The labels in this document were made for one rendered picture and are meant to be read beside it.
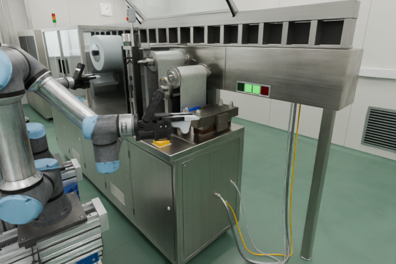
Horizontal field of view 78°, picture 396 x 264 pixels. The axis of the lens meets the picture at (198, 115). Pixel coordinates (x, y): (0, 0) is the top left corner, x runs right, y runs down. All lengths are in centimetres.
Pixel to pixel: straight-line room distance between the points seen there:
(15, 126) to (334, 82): 132
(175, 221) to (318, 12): 136
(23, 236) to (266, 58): 140
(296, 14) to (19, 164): 136
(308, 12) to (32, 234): 153
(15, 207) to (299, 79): 134
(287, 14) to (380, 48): 234
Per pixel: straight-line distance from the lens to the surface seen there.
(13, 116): 87
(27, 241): 112
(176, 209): 152
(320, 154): 169
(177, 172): 140
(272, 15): 154
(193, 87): 166
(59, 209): 113
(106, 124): 80
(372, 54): 373
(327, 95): 142
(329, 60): 140
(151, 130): 82
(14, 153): 90
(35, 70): 95
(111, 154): 84
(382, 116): 379
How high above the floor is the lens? 148
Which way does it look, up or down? 17 degrees down
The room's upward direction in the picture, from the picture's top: straight up
